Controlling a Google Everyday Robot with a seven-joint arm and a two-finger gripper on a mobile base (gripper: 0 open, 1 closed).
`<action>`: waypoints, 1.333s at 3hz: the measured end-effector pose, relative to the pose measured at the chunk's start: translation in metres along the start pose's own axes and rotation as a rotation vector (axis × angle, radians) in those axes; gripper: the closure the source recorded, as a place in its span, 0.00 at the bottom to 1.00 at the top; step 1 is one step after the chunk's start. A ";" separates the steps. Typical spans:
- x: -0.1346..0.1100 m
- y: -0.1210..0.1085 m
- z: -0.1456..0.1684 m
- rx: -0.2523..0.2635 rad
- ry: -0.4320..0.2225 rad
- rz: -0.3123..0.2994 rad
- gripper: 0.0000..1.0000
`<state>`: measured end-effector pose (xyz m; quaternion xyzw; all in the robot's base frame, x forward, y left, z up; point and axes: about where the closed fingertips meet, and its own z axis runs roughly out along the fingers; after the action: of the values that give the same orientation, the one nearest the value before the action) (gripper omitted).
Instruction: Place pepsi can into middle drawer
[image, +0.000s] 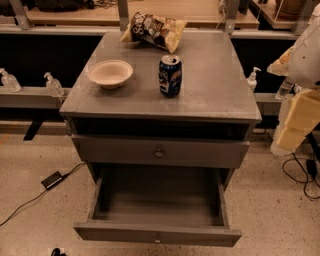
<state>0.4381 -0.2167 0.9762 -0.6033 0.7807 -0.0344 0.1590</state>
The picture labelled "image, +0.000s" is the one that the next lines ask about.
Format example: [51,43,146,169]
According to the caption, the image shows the black adapter cable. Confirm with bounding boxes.
[0,162,87,228]

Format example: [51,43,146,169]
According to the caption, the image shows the clear sanitizer bottle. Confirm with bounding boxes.
[0,68,21,92]
[44,72,64,97]

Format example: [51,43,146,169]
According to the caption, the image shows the black floor cables right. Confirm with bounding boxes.
[281,133,320,202]

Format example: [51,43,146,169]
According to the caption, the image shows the closed grey upper drawer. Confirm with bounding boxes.
[72,135,250,169]

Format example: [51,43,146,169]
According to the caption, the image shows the black power adapter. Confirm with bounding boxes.
[41,171,63,190]

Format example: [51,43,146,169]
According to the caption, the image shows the clear sanitizer bottle far left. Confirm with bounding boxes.
[0,68,21,92]

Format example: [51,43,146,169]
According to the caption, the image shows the brown chip bag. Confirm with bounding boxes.
[120,12,187,53]

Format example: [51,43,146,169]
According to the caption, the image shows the wooden back desk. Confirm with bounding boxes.
[23,0,261,30]

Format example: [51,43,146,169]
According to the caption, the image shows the open grey middle drawer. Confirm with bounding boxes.
[74,165,242,247]

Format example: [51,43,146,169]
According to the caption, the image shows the clear water bottle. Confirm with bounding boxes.
[275,77,295,100]

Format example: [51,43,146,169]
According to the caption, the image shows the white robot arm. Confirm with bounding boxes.
[267,17,320,156]

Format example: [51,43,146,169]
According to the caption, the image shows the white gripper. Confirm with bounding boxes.
[267,47,320,156]

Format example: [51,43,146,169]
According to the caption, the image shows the grey drawer cabinet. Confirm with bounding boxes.
[60,30,261,182]

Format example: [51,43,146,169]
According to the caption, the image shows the grey metal shelf rail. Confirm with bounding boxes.
[0,86,61,109]

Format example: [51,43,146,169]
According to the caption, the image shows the blue pepsi can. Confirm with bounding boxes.
[158,54,182,97]

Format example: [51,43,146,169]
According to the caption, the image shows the white sanitizer bottle right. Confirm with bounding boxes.
[247,67,260,91]

